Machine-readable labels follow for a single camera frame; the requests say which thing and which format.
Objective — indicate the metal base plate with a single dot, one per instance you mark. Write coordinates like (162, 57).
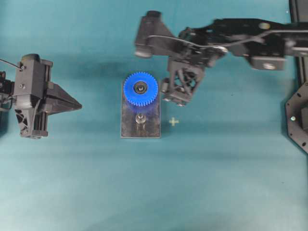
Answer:
(152, 127)

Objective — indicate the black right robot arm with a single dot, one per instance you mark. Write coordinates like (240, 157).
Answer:
(264, 44)

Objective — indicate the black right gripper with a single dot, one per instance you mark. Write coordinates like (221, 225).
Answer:
(191, 47)

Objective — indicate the near threaded steel shaft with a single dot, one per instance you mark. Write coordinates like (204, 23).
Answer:
(140, 120)

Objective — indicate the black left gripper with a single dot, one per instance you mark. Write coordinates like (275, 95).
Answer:
(28, 96)

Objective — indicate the black aluminium frame rail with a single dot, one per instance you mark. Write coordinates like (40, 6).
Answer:
(299, 16)

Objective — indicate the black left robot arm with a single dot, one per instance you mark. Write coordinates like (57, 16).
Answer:
(6, 93)

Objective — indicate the large blue plastic gear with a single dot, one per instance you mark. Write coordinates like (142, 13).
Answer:
(149, 93)

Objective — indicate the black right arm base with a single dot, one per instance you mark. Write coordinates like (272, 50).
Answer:
(296, 109)

